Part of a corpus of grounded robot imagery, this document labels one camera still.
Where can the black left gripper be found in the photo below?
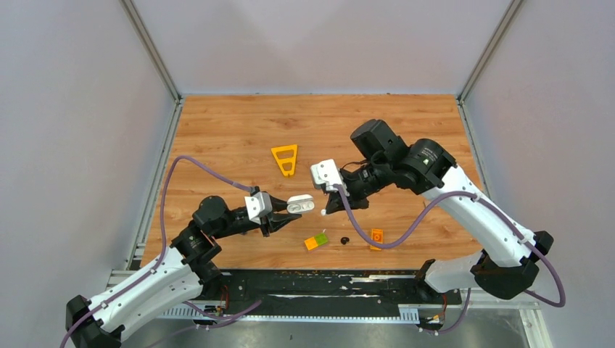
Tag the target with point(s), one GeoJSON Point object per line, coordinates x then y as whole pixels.
{"type": "Point", "coordinates": [274, 221]}

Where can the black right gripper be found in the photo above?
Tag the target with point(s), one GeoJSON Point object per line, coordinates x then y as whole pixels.
{"type": "Point", "coordinates": [353, 199]}

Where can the white earbud charging case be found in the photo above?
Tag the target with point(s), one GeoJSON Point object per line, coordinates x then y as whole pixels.
{"type": "Point", "coordinates": [300, 204]}

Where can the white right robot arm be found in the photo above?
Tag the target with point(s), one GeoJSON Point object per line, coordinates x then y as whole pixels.
{"type": "Point", "coordinates": [510, 256]}

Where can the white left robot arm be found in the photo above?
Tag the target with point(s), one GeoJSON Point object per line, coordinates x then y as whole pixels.
{"type": "Point", "coordinates": [181, 272]}

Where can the orange green toy brick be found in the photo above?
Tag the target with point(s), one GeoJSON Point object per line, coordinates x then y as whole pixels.
{"type": "Point", "coordinates": [316, 241]}

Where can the orange arch toy block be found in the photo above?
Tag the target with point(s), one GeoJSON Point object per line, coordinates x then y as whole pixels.
{"type": "Point", "coordinates": [376, 236]}

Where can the yellow triangular toy block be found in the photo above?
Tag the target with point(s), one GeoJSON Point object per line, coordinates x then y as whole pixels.
{"type": "Point", "coordinates": [286, 159]}

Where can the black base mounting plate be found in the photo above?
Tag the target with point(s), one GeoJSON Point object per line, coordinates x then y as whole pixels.
{"type": "Point", "coordinates": [320, 292]}

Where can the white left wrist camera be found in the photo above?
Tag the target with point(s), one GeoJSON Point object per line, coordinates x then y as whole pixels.
{"type": "Point", "coordinates": [258, 206]}

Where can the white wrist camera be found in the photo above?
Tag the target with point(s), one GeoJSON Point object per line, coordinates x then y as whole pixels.
{"type": "Point", "coordinates": [258, 206]}
{"type": "Point", "coordinates": [326, 176]}

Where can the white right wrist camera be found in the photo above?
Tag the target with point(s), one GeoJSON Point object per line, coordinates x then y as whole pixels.
{"type": "Point", "coordinates": [326, 176]}

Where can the white slotted cable duct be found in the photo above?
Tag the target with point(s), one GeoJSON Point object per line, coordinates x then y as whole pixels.
{"type": "Point", "coordinates": [403, 315]}

